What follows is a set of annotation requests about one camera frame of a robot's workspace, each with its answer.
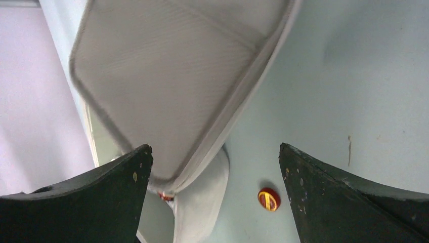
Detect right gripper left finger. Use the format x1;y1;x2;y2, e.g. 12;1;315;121
1;144;153;242

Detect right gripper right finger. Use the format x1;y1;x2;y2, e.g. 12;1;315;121
279;143;428;242

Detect white medicine kit case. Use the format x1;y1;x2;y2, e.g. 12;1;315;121
69;1;301;242

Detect copper coin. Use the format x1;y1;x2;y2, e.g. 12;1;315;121
258;187;281;212

